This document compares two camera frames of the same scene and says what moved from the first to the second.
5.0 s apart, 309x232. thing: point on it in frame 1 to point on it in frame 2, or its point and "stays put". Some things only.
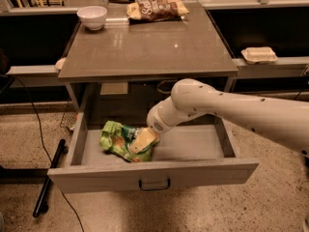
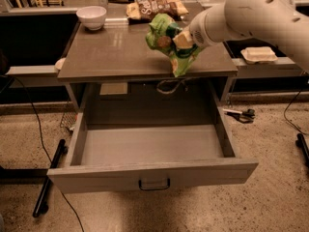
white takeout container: [259, 54] stays put
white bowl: [94, 17] stays put
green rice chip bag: [119, 138] to [160, 36]
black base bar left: [42, 207] stays put
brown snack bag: [155, 9] stays put
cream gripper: [155, 122] to [196, 33]
